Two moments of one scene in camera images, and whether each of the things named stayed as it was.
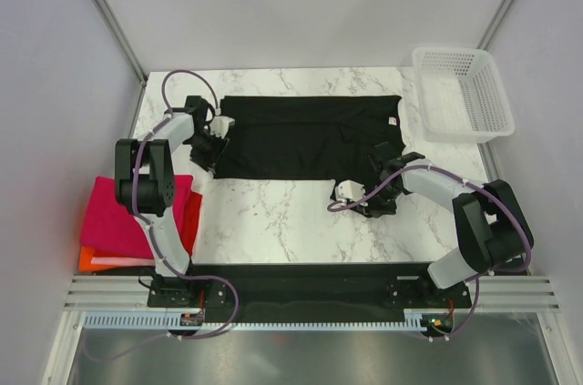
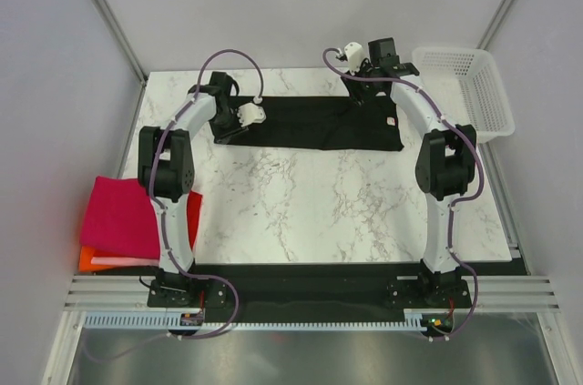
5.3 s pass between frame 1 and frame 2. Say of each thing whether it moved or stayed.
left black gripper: moved
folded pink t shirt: stayed
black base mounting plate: stayed
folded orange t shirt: stayed
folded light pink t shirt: stayed
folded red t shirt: stayed
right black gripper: moved
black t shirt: moved
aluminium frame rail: stayed
